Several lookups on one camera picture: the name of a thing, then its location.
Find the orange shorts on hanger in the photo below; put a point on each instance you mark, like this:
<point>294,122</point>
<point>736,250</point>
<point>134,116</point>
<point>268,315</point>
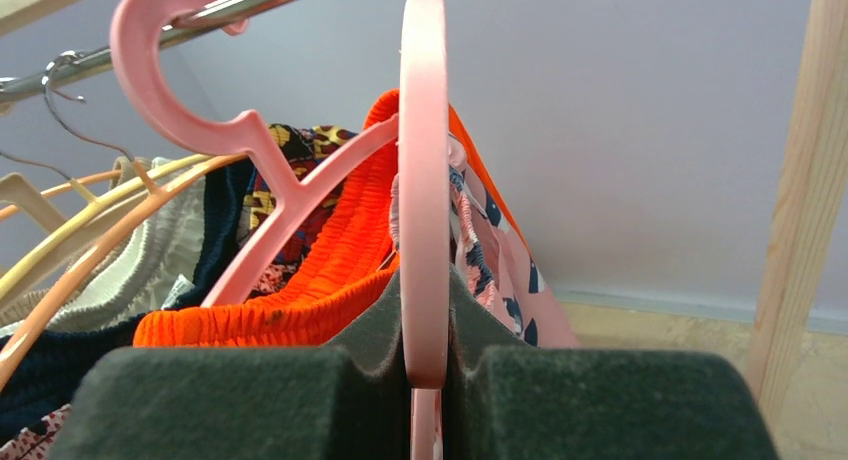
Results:
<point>349,265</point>

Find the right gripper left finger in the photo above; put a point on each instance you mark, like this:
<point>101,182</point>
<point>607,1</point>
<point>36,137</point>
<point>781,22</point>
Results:
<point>342,400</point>

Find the orange hanger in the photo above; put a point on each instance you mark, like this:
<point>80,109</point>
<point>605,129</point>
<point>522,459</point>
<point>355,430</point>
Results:
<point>20,195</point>

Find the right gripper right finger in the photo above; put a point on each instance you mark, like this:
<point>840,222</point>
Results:
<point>506,399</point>

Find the pink plastic hanger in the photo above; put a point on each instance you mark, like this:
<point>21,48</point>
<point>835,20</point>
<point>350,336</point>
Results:
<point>423,213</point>
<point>134,42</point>

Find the navy shorts on hanger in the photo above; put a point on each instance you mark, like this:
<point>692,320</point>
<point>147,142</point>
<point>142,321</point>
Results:
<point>49,374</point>

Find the white shorts on hanger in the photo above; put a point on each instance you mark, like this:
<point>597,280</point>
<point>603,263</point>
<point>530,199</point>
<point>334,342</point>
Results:
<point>154,264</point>

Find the wooden clothes rack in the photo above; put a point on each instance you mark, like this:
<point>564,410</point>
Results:
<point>676,150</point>

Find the pink shark print shorts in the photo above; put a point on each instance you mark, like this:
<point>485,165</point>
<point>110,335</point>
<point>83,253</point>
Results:
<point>490,254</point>

